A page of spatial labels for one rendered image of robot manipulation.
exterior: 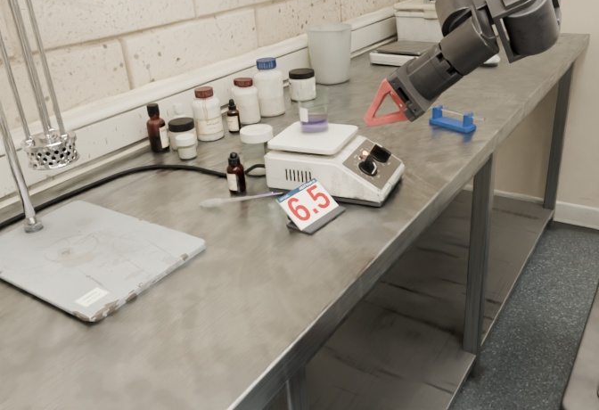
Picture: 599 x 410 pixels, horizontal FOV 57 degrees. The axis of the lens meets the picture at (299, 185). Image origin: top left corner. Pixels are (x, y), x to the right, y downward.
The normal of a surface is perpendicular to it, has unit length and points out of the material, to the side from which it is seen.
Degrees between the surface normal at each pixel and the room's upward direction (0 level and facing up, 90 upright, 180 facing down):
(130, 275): 0
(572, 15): 90
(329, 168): 90
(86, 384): 0
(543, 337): 0
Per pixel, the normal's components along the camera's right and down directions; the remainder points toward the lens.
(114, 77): 0.83, 0.18
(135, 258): -0.07, -0.91
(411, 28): -0.56, 0.44
